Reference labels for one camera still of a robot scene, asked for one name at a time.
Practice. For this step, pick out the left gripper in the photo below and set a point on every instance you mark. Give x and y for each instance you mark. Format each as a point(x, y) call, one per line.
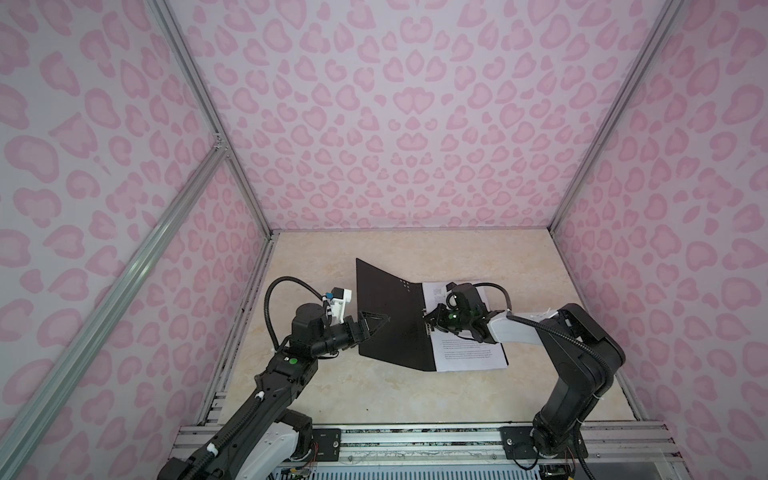
point(361, 324)

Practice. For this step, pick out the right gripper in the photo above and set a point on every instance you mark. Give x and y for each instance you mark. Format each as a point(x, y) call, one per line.
point(438, 321)

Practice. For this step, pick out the paper sheet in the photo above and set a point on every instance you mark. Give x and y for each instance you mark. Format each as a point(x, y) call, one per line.
point(454, 354)

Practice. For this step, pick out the blue folder black inside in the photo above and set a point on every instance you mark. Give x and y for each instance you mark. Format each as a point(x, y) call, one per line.
point(404, 340)

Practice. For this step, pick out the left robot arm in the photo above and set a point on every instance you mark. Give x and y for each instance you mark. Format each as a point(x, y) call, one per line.
point(264, 431)

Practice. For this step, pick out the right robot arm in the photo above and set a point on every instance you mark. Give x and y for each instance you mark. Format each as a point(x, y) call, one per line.
point(585, 357)

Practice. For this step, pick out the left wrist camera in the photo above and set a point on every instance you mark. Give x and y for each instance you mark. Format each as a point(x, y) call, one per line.
point(336, 302)

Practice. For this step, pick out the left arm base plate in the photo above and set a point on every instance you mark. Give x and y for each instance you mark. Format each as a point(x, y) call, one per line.
point(317, 445)

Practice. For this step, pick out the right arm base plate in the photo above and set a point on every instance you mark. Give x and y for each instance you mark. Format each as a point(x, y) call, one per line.
point(521, 443)

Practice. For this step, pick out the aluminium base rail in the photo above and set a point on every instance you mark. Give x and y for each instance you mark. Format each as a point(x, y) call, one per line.
point(617, 450)

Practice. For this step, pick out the diagonal aluminium frame bar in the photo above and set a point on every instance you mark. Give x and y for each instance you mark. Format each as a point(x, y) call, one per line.
point(39, 413)

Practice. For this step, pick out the right corner aluminium post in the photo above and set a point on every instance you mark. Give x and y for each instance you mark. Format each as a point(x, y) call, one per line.
point(663, 27)

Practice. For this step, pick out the corner aluminium post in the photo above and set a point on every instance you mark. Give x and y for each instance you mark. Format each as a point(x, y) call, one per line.
point(169, 25)
point(663, 27)

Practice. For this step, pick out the left corner aluminium post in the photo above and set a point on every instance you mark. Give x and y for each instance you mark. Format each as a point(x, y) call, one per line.
point(169, 25)

